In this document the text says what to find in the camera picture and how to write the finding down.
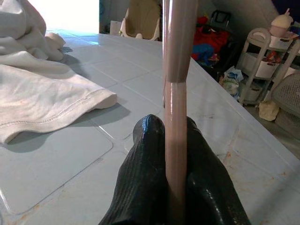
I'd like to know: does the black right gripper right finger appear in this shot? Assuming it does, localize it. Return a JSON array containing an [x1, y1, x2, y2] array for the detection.
[[180, 116, 251, 225]]

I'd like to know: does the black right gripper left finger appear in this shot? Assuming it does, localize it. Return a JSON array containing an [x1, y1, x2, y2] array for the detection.
[[98, 114, 170, 225]]

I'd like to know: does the pink plastic hanger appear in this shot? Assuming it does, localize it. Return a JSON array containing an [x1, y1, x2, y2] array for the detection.
[[161, 0, 200, 209]]

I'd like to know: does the white garment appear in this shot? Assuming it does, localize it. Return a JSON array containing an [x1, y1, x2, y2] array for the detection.
[[0, 0, 118, 145]]

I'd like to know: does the cream cloth bag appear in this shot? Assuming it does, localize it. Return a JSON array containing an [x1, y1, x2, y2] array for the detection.
[[258, 100, 279, 122]]

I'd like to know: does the white blue plastic bag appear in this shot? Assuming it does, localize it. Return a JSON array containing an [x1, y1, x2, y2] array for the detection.
[[219, 66, 244, 97]]

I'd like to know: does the white plastic folding table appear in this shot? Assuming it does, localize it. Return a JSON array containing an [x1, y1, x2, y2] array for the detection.
[[0, 29, 300, 225]]

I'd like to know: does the white storage bin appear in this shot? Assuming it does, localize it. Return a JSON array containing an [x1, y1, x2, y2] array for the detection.
[[255, 60, 278, 78]]

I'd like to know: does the beige baby seat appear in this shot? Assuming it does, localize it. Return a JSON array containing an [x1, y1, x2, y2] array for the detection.
[[118, 0, 163, 42]]

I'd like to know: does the white rolling storage trolley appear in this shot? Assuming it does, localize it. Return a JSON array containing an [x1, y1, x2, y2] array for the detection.
[[239, 27, 300, 106]]

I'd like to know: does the pink cup with dome lid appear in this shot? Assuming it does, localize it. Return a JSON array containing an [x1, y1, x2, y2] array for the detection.
[[270, 8, 293, 37]]

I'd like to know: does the black metal chair frame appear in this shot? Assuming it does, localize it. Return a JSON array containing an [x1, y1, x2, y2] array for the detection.
[[210, 9, 233, 32]]

